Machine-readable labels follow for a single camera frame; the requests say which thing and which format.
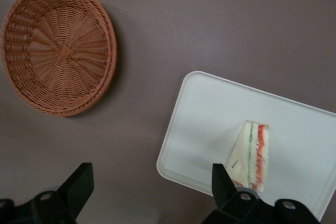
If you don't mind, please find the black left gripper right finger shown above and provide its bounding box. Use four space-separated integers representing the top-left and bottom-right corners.
201 163 323 224

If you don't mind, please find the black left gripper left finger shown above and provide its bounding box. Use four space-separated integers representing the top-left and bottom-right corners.
14 162 95 224

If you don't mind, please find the triangle sandwich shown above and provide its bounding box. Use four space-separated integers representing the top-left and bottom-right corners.
225 120 271 193

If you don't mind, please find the beige plastic tray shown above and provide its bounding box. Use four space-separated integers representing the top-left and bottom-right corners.
155 70 336 222

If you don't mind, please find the round brown wicker basket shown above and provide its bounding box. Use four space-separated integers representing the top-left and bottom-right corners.
0 0 118 118

